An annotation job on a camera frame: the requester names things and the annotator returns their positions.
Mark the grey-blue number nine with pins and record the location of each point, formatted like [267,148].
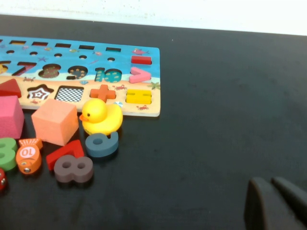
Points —
[108,148]

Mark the red number seven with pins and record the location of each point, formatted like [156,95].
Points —
[72,148]

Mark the magenta cube block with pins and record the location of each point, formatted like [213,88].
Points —
[9,117]

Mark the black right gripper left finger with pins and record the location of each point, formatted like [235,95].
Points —
[263,210]

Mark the red fish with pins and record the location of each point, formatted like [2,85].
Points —
[2,179]

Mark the pink greater-than sign piece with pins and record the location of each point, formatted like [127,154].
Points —
[144,75]

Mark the brown number eight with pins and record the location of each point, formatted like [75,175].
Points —
[73,176]

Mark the yellow rubber duck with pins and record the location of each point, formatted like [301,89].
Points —
[103,119]

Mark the red triangle piece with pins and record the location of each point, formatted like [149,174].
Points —
[9,89]

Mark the wooden number shape puzzle board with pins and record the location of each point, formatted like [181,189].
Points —
[124,55]

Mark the salmon orange cube block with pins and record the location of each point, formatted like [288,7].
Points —
[54,122]

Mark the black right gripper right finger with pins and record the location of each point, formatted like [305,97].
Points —
[296,198]

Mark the green number three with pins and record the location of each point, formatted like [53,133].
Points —
[9,143]

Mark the orange plus sign piece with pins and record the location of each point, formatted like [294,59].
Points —
[103,93]

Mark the yellow equals sign piece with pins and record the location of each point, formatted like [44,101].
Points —
[132,97]

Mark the red minus sign piece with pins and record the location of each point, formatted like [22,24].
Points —
[141,60]

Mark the orange fish with ten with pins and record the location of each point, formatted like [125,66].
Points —
[28,163]

